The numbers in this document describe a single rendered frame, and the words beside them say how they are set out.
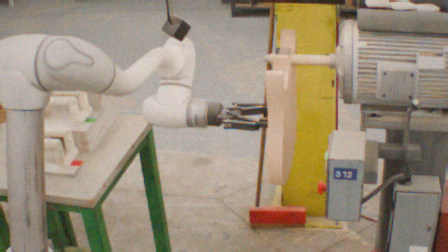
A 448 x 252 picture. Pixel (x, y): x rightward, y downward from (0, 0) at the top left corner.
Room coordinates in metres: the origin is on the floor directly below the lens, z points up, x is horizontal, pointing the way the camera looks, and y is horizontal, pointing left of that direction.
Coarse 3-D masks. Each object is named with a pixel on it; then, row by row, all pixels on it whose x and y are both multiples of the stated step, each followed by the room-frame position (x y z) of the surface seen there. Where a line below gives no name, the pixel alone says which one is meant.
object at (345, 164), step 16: (336, 144) 1.29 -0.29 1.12; (352, 144) 1.28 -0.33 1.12; (336, 160) 1.22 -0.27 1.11; (352, 160) 1.21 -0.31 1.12; (336, 176) 1.22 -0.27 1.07; (352, 176) 1.20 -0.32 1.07; (400, 176) 1.34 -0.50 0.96; (336, 192) 1.22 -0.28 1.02; (352, 192) 1.20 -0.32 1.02; (336, 208) 1.22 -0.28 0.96; (352, 208) 1.20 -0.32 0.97
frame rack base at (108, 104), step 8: (56, 96) 1.87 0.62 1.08; (88, 96) 1.84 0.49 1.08; (96, 96) 1.84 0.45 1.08; (104, 96) 1.87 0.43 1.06; (112, 96) 1.93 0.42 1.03; (96, 104) 1.84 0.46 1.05; (104, 104) 1.85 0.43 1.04; (112, 104) 1.92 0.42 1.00; (104, 112) 1.84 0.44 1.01; (112, 112) 1.91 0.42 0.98; (104, 120) 1.83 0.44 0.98; (112, 120) 1.90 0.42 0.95
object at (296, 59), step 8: (272, 56) 1.60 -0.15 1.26; (296, 56) 1.58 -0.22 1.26; (304, 56) 1.58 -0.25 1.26; (312, 56) 1.57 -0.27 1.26; (320, 56) 1.57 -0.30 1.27; (328, 56) 1.56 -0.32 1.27; (296, 64) 1.58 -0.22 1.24; (304, 64) 1.57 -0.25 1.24; (312, 64) 1.57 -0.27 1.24; (320, 64) 1.56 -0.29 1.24; (328, 64) 1.55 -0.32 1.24
